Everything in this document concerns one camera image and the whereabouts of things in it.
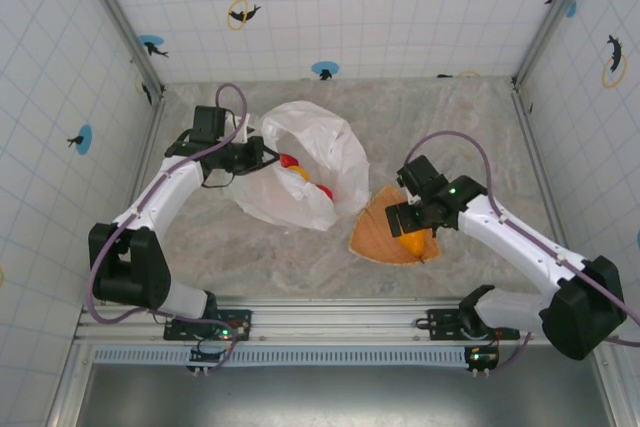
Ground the white plastic bag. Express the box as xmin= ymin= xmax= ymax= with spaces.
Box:
xmin=222 ymin=100 xmax=372 ymax=232

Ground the blue oval dolphin sticker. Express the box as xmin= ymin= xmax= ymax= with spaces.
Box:
xmin=66 ymin=124 xmax=94 ymax=156
xmin=138 ymin=34 xmax=170 ymax=59

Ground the woven fan-shaped basket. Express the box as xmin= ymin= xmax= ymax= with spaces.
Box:
xmin=348 ymin=184 xmax=444 ymax=267

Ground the small black controller board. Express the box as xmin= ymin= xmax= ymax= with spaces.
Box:
xmin=187 ymin=344 xmax=236 ymax=378
xmin=463 ymin=344 xmax=500 ymax=378

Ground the thin black cable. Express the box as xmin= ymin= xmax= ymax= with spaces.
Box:
xmin=201 ymin=166 xmax=237 ymax=189

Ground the white left camera bracket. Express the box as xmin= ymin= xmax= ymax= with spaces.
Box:
xmin=233 ymin=115 xmax=252 ymax=144

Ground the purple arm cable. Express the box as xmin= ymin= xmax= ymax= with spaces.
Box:
xmin=85 ymin=82 xmax=249 ymax=373
xmin=405 ymin=130 xmax=640 ymax=373

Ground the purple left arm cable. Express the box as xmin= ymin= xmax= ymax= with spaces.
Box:
xmin=85 ymin=82 xmax=249 ymax=373

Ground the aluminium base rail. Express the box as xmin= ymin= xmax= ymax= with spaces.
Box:
xmin=73 ymin=296 xmax=621 ymax=348

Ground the white slotted cable duct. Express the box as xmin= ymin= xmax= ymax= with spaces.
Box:
xmin=92 ymin=345 xmax=474 ymax=367

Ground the aluminium table edge rail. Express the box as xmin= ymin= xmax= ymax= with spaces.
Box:
xmin=510 ymin=79 xmax=581 ymax=273

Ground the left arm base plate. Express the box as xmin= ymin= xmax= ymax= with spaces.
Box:
xmin=163 ymin=307 xmax=254 ymax=343

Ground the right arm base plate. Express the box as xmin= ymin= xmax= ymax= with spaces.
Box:
xmin=424 ymin=307 xmax=521 ymax=341

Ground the orange yellow mango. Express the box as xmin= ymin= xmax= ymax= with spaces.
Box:
xmin=397 ymin=229 xmax=430 ymax=261

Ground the aluminium corner post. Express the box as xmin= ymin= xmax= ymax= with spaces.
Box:
xmin=512 ymin=0 xmax=601 ymax=87
xmin=69 ymin=0 xmax=166 ymax=93

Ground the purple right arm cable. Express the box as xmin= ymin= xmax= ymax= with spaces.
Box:
xmin=405 ymin=130 xmax=640 ymax=373

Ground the grey metal panel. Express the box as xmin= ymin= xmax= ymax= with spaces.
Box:
xmin=74 ymin=364 xmax=617 ymax=427

